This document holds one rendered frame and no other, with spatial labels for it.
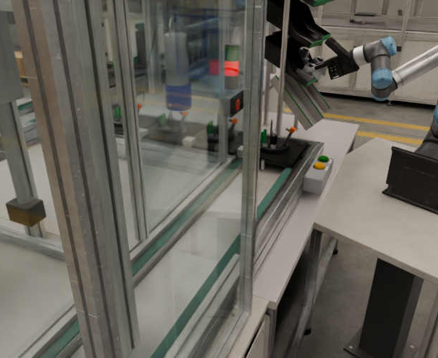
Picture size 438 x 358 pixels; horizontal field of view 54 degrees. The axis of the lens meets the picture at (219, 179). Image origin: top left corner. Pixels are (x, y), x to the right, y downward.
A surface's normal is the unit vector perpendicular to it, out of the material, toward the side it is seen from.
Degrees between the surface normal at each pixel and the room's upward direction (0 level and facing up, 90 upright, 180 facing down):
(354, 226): 0
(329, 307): 0
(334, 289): 0
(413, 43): 90
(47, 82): 90
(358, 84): 90
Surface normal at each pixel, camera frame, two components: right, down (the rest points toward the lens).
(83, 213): 0.91, 0.19
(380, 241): 0.00, -0.88
